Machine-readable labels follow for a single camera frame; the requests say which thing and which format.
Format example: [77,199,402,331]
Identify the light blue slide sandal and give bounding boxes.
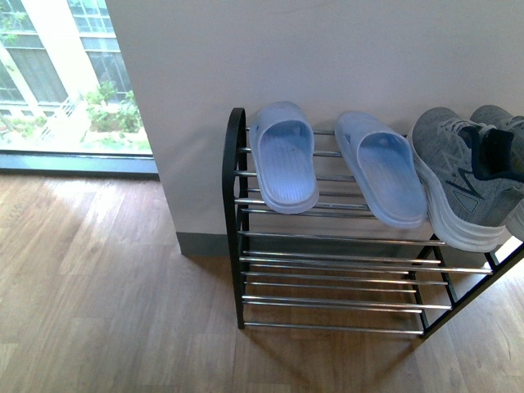
[249,102,319,215]
[335,111,427,229]

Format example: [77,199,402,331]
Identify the grey knit sneaker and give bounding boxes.
[470,105,523,242]
[408,107,523,252]

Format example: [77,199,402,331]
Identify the black metal shoe rack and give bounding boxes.
[222,108,523,338]

